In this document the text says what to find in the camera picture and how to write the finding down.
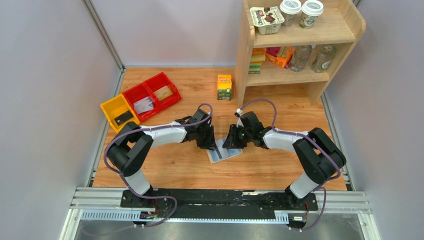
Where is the grey translucent card holder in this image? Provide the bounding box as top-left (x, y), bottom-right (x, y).
top-left (206, 137), bottom-right (243, 164)

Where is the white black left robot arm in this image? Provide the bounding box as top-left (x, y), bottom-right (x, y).
top-left (104, 108), bottom-right (217, 198)

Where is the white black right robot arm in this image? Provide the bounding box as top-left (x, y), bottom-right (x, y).
top-left (222, 111), bottom-right (347, 201)

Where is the gold credit card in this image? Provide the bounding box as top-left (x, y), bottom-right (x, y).
top-left (154, 85), bottom-right (173, 101)

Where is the black credit card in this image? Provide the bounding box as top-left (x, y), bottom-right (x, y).
top-left (114, 110), bottom-right (133, 126)

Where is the yellow green juice carton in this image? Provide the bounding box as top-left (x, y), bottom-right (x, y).
top-left (217, 74), bottom-right (233, 101)

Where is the red far plastic bin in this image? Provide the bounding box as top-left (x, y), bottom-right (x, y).
top-left (144, 72), bottom-right (182, 110)

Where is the red plastic bin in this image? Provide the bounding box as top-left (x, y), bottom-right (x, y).
top-left (144, 72), bottom-right (182, 110)
top-left (123, 83), bottom-right (160, 122)

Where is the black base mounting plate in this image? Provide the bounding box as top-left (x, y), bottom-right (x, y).
top-left (120, 188), bottom-right (318, 220)

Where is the red middle plastic bin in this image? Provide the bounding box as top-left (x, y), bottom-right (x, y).
top-left (123, 83), bottom-right (160, 122)

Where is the yellow green sponge stack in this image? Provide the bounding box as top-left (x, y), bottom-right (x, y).
top-left (248, 47), bottom-right (266, 74)

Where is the orange snack box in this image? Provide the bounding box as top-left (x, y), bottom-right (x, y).
top-left (265, 46), bottom-right (295, 69)

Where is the yellow plastic bin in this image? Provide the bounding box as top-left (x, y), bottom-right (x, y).
top-left (100, 94), bottom-right (141, 133)

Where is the left clear plastic bottle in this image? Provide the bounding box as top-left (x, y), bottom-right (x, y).
top-left (289, 45), bottom-right (313, 73)

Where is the clear plastic bottle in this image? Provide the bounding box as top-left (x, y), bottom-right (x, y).
top-left (311, 44), bottom-right (337, 73)
top-left (289, 45), bottom-right (313, 73)

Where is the right clear plastic bottle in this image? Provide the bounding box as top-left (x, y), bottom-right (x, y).
top-left (311, 44), bottom-right (337, 73)

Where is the Chobani yogurt cup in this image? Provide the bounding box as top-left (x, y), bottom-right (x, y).
top-left (249, 6), bottom-right (285, 35)

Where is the left white-lidded paper cup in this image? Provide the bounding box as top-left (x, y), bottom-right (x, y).
top-left (279, 0), bottom-right (302, 27)

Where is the white-lidded paper cup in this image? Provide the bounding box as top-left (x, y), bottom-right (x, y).
top-left (279, 0), bottom-right (302, 27)
top-left (299, 0), bottom-right (324, 29)

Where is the right white-lidded paper cup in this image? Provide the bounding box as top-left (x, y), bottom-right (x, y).
top-left (299, 0), bottom-right (324, 29)

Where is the wooden shelf unit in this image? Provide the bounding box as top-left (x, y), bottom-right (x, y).
top-left (233, 0), bottom-right (367, 106)

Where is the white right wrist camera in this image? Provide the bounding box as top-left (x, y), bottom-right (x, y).
top-left (234, 108), bottom-right (246, 128)

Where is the aluminium frame rail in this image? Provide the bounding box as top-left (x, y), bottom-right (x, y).
top-left (69, 187), bottom-right (381, 240)

